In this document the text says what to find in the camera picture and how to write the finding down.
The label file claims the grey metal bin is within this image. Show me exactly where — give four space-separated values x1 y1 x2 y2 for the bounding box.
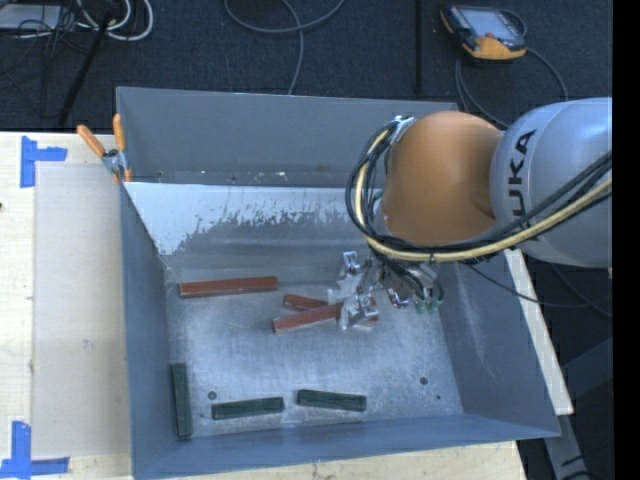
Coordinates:
114 86 562 480

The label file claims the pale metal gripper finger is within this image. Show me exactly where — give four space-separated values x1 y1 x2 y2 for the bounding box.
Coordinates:
327 250 372 305
338 292 380 333

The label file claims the red-brown flat block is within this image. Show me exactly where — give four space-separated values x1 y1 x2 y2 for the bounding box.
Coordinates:
281 293 331 313
271 299 379 336
177 275 280 300

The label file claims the pale wood flat board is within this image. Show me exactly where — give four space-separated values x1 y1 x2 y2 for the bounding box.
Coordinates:
30 160 133 462

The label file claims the dark green flat block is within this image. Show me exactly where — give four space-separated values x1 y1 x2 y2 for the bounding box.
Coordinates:
210 396 286 422
295 388 369 414
169 362 195 440

